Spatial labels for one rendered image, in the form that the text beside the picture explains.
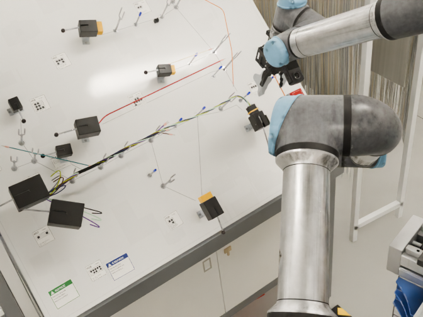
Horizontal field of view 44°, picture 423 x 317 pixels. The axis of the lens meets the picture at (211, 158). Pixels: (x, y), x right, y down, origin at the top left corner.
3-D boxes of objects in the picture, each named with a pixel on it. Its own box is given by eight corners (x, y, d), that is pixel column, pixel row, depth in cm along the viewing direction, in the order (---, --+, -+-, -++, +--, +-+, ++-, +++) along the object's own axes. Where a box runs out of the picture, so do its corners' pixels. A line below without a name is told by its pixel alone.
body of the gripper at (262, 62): (272, 55, 165) (281, 24, 156) (289, 72, 161) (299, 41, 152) (253, 61, 162) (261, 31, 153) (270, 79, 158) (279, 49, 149)
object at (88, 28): (58, 33, 172) (60, 19, 164) (92, 31, 176) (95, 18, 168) (60, 45, 171) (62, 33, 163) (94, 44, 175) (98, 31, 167)
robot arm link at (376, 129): (417, 87, 91) (383, 134, 138) (351, 87, 93) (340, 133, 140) (417, 153, 89) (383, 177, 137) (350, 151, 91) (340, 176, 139)
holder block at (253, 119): (255, 132, 182) (259, 128, 178) (247, 117, 182) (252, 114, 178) (264, 127, 183) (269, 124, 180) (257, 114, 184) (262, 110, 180)
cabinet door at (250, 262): (328, 244, 225) (330, 173, 202) (227, 314, 203) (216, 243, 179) (323, 241, 227) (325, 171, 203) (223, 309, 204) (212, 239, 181)
